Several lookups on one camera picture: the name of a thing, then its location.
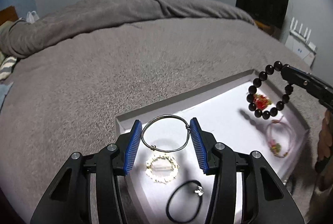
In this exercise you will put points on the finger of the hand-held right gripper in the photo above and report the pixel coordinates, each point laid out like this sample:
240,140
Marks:
312,86

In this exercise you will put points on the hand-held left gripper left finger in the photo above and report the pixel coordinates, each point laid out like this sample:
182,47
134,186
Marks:
132,148

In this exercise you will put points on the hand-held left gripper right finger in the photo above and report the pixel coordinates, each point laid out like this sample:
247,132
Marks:
199,147

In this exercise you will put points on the white shallow tray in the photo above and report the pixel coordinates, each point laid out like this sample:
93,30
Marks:
221,114

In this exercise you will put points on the red charm ornament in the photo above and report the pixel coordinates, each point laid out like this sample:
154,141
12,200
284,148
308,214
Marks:
260,103

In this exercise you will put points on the person's right hand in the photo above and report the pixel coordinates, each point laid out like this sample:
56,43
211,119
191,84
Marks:
326,135

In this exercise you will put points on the white router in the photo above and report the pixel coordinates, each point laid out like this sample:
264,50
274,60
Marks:
299,44

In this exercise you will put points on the wooden television stand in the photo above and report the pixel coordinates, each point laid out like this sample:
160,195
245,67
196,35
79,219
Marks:
268,28

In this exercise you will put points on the grey knitted bedspread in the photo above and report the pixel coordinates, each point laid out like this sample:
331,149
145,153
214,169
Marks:
78,88

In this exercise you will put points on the black television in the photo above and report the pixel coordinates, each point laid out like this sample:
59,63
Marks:
261,2

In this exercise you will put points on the grey duvet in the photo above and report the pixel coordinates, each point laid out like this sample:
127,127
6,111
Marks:
104,15

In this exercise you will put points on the blue blanket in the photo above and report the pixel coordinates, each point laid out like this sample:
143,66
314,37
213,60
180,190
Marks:
4,95

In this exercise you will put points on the striped pillow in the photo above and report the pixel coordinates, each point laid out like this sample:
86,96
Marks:
7,67

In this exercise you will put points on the white plastic bag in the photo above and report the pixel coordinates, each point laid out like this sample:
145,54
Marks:
32,17

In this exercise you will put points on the wooden headboard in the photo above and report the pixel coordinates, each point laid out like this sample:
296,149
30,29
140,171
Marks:
7,14

